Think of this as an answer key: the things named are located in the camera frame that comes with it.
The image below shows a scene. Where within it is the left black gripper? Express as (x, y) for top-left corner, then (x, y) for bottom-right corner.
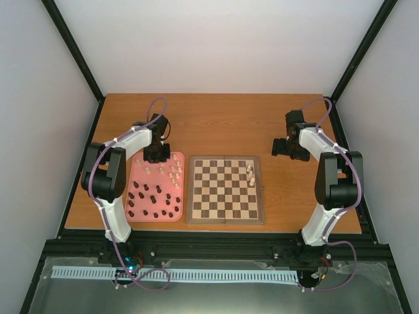
(143, 143), (171, 164)

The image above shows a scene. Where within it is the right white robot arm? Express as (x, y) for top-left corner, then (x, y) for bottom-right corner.
(272, 110), (363, 266)

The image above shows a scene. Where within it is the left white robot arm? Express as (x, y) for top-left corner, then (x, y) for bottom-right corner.
(81, 114), (170, 264)

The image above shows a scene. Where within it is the wooden chess board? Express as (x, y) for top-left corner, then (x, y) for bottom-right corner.
(186, 156), (264, 224)

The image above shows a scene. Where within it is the pink plastic tray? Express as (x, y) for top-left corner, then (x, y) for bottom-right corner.
(124, 152), (185, 222)

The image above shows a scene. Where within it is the transparent plastic sheet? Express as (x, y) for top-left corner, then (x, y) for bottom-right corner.
(30, 258), (402, 313)

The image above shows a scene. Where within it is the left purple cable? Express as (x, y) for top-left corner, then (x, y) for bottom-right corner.
(88, 97), (172, 292)

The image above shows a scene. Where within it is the light blue cable duct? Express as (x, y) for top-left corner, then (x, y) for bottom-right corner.
(50, 266), (299, 285)

